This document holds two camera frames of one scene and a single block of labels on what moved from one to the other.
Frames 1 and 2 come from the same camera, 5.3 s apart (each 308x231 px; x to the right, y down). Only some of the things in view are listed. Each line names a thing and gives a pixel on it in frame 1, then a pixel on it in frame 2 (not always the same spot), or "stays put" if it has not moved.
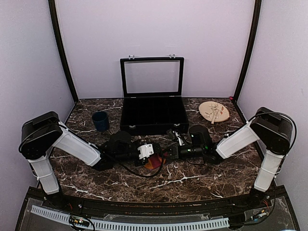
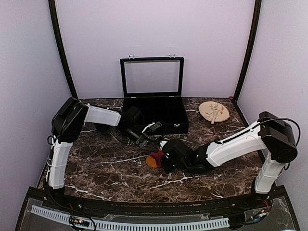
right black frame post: x=250 y=50 stays put
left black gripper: x=145 y=160 -> x=142 y=145
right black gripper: x=175 y=151 -> x=167 y=168
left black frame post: x=55 y=19 stays put
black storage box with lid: x=152 y=101 stays put
